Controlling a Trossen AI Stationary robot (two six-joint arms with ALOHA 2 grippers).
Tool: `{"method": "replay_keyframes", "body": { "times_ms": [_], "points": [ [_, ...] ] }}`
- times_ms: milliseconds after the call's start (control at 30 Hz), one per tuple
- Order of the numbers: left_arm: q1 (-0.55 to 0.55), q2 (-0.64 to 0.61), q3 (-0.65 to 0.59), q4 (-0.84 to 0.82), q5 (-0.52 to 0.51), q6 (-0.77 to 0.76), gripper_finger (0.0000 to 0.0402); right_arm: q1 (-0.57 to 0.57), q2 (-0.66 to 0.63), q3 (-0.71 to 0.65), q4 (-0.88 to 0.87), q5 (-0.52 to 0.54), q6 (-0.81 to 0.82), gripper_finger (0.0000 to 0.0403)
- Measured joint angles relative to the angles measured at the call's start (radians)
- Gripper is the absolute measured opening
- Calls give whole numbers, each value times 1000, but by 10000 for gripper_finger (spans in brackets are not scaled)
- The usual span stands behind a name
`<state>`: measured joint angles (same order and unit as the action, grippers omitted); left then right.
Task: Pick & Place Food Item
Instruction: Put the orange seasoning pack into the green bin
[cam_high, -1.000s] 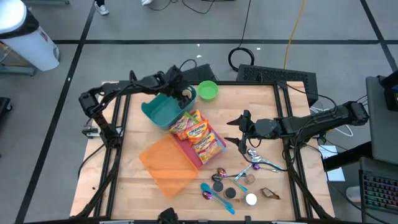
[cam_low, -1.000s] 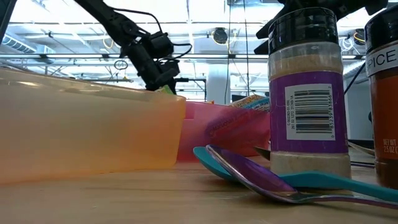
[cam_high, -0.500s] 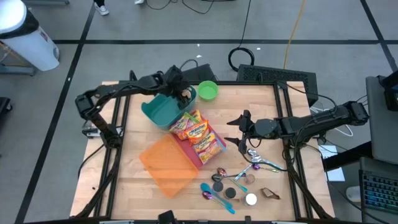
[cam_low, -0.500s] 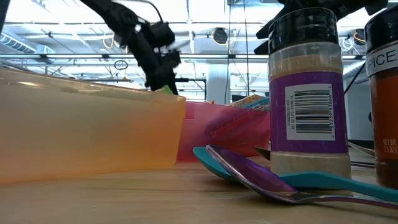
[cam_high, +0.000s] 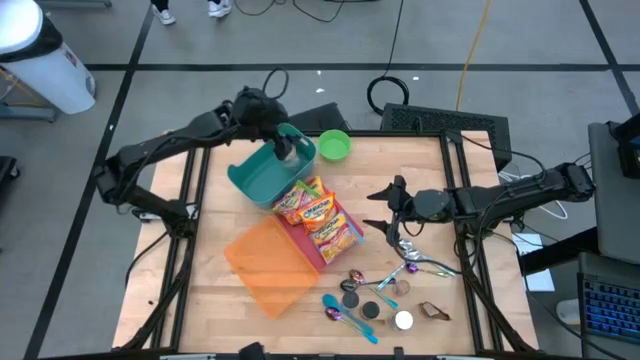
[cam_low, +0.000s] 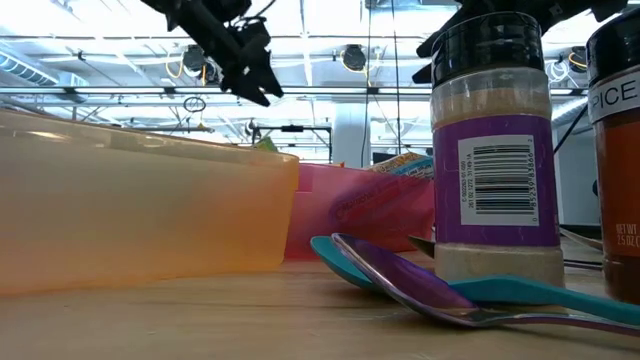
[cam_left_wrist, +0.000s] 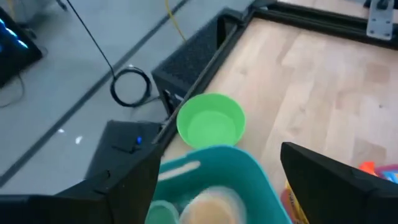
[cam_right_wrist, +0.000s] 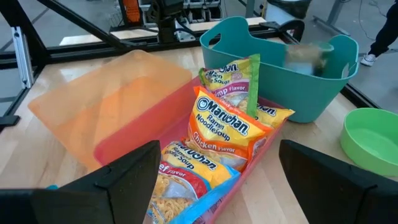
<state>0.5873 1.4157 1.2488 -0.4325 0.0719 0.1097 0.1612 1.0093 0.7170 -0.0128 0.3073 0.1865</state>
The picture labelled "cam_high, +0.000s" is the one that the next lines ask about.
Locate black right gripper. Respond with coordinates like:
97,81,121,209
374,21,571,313
363,174,454,246

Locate green lid spice jar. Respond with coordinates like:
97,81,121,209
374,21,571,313
281,144,305,170

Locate silver spoon light blue handle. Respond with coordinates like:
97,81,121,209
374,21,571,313
374,249,421,292
397,237,459,279

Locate teal plastic basket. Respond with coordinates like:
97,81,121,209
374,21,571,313
227,123,319,210

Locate yellow ramen noodle pack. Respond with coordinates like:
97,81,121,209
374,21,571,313
305,175,327,199

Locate small purple spoon gold handle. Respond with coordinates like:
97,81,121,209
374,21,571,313
404,262,451,279

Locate shrimp ramen pack green edge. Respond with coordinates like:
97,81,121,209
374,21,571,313
272,179,324,226

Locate ramen pack blue edge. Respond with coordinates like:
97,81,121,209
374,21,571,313
307,210,362,265

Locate chicken ramen pack orange edge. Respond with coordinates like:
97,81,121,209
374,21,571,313
295,192,339,234

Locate red plastic bin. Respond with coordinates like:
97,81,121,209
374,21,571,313
272,192,366,274

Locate brown spice pouch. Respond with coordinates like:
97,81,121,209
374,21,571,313
418,301,452,322

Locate white lid spice jar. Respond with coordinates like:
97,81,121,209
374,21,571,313
389,309,415,332

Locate orange translucent plastic bin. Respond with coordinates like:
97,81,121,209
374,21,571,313
223,215,321,320

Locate black flat panel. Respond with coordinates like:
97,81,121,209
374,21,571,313
287,102,350,133

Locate green plastic bowl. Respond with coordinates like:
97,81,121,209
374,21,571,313
318,129,352,162

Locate dark metal spoon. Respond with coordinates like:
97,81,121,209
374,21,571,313
339,277,397,293

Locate black mesh computer case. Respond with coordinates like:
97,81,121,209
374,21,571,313
380,103,513,172

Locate teal plastic spoon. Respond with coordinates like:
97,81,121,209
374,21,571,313
321,293,376,336

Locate person's shoe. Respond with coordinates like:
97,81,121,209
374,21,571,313
149,0,177,26
207,0,234,19

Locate black keyboard desk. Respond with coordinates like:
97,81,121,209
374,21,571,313
519,227,640,360

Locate white paper sheet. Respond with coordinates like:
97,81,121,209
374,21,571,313
510,232,556,293

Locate white computer mouse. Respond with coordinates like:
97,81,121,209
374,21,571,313
556,298,582,326

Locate backlit computer keyboard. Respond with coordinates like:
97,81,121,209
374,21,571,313
579,272,640,346

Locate white trash can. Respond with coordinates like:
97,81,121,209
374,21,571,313
0,0,97,115

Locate grey metal stand base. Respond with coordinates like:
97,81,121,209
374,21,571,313
0,102,59,124

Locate black aluminium table frame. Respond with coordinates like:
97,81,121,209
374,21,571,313
119,112,539,359

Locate black floor cable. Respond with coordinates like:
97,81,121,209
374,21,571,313
291,0,347,24
366,0,411,116

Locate purple spoon teal handle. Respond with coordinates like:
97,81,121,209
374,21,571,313
324,305,380,346

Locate yellow cable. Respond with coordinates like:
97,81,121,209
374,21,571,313
454,0,495,113

